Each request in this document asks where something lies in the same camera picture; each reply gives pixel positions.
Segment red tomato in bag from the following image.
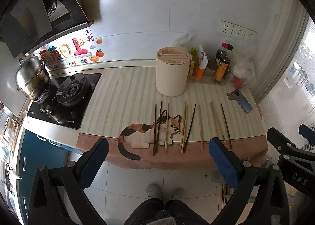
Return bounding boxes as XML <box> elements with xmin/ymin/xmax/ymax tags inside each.
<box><xmin>232</xmin><ymin>77</ymin><xmax>246</xmax><ymax>90</ymax></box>

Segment white plastic bag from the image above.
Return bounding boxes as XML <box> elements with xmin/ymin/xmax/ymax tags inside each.
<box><xmin>229</xmin><ymin>52</ymin><xmax>256</xmax><ymax>89</ymax></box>

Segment brown card under phone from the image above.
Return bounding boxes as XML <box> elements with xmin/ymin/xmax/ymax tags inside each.
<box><xmin>226</xmin><ymin>93</ymin><xmax>235</xmax><ymax>100</ymax></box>

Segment blue kitchen cabinet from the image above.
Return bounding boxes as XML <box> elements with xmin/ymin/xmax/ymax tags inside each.
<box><xmin>18</xmin><ymin>130</ymin><xmax>82</xmax><ymax>224</ymax></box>

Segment dark soy sauce bottle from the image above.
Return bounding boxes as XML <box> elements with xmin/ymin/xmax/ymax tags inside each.
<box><xmin>214</xmin><ymin>42</ymin><xmax>233</xmax><ymax>66</ymax></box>

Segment black range hood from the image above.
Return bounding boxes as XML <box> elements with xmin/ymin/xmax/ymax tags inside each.
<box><xmin>1</xmin><ymin>0</ymin><xmax>94</xmax><ymax>58</ymax></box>

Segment white wall socket panel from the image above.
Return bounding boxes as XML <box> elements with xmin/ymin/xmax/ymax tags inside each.
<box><xmin>217</xmin><ymin>20</ymin><xmax>257</xmax><ymax>43</ymax></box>

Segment wooden chopstick green tip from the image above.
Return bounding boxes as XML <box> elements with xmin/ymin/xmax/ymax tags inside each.
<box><xmin>211</xmin><ymin>102</ymin><xmax>226</xmax><ymax>144</ymax></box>

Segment black gas stove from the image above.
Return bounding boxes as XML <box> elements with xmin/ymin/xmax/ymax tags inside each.
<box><xmin>27</xmin><ymin>73</ymin><xmax>101</xmax><ymax>129</ymax></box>

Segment colourful wall stickers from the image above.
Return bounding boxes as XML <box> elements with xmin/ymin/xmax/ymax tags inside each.
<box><xmin>34</xmin><ymin>28</ymin><xmax>105</xmax><ymax>71</ymax></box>

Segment clear condiment tray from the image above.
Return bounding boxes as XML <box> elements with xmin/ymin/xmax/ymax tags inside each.
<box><xmin>187</xmin><ymin>75</ymin><xmax>229</xmax><ymax>86</ymax></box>

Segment steel steamer pot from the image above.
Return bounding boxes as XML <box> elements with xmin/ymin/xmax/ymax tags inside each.
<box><xmin>15</xmin><ymin>56</ymin><xmax>50</xmax><ymax>101</ymax></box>

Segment blue smartphone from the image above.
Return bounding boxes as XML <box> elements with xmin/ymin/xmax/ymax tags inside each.
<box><xmin>231</xmin><ymin>90</ymin><xmax>253</xmax><ymax>114</ymax></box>

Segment orange yellow seasoning bottle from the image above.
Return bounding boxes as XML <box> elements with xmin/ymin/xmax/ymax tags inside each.
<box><xmin>189</xmin><ymin>47</ymin><xmax>203</xmax><ymax>81</ymax></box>

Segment cream cylindrical utensil holder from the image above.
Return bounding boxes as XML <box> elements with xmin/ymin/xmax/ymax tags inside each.
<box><xmin>156</xmin><ymin>47</ymin><xmax>191</xmax><ymax>97</ymax></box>

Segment white paper packet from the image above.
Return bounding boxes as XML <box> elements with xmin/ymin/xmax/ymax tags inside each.
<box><xmin>198</xmin><ymin>45</ymin><xmax>208</xmax><ymax>70</ymax></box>

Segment dark chopstick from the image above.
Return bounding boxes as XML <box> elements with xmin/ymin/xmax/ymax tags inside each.
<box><xmin>220</xmin><ymin>103</ymin><xmax>232</xmax><ymax>149</ymax></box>

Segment striped cat table mat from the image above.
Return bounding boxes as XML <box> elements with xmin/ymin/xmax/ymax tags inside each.
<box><xmin>76</xmin><ymin>67</ymin><xmax>268</xmax><ymax>170</ymax></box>

